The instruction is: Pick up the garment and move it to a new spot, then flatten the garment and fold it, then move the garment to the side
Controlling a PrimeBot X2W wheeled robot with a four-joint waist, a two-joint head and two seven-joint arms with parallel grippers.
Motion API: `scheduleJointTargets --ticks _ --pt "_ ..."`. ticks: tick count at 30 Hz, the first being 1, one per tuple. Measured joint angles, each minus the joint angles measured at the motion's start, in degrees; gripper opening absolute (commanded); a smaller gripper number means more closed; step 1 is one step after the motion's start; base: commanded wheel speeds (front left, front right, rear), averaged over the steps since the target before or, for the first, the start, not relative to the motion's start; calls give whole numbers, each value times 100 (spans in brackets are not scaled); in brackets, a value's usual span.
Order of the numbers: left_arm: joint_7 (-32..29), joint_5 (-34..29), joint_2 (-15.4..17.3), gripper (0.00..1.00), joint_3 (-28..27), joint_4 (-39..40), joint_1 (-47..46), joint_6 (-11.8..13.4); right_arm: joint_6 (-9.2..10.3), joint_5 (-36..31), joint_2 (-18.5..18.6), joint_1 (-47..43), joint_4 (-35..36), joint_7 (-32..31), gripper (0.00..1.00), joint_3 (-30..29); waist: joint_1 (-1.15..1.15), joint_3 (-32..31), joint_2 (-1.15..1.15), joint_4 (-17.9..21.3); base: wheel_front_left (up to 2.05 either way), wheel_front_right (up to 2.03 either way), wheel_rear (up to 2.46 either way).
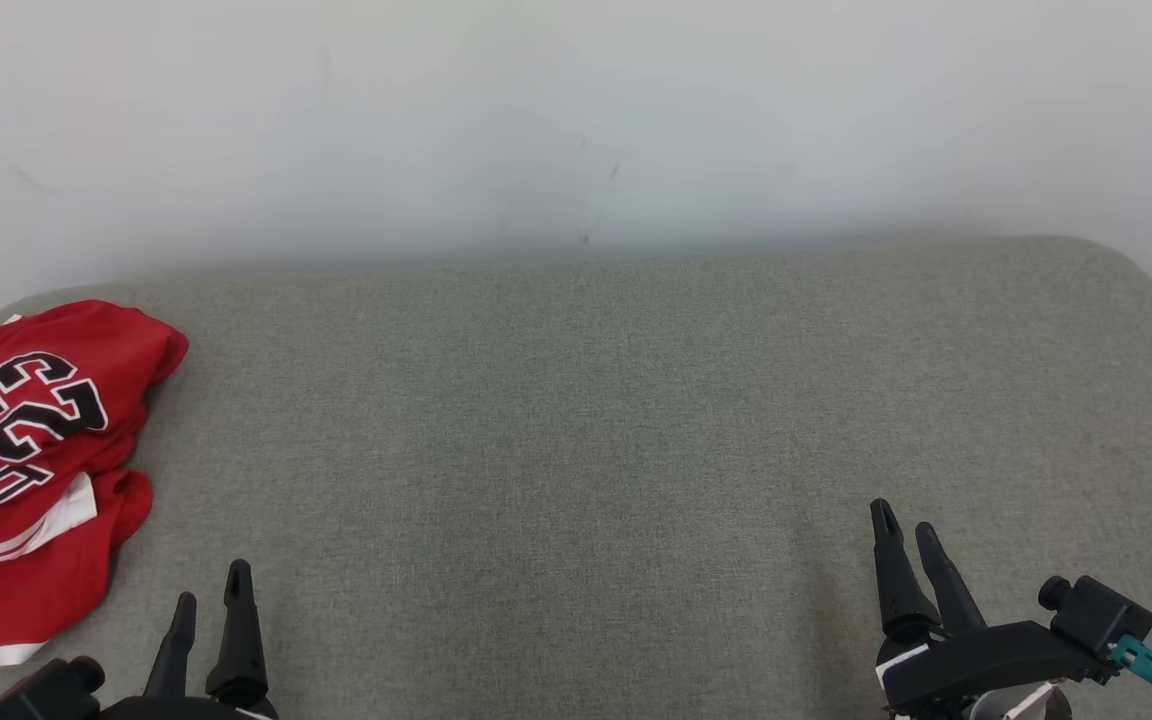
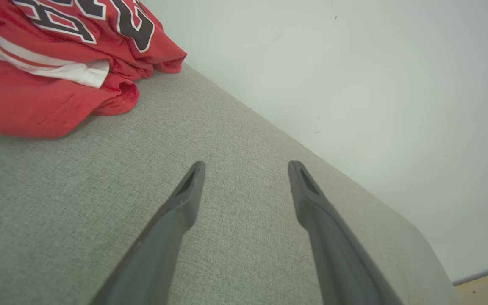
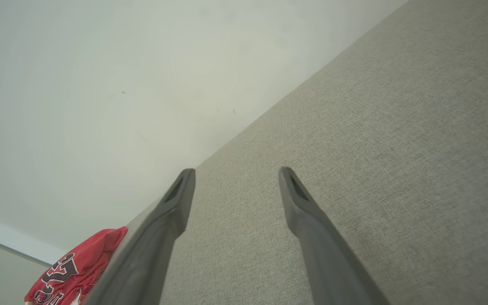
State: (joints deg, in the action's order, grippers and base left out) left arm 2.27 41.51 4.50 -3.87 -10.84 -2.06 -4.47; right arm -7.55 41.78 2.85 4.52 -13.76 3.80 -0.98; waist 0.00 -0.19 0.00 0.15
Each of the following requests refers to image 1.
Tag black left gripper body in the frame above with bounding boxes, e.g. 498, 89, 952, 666
96, 694, 279, 720

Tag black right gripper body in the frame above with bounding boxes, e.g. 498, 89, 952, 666
876, 620, 1109, 720

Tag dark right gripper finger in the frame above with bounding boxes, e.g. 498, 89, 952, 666
869, 499, 941, 643
914, 522, 988, 638

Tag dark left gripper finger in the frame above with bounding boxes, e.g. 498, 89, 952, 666
205, 560, 269, 707
142, 592, 198, 701

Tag red shorts with white stripe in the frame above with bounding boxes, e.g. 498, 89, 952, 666
0, 468, 155, 667

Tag red basketball jersey number 23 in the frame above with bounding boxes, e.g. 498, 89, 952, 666
0, 300, 189, 583

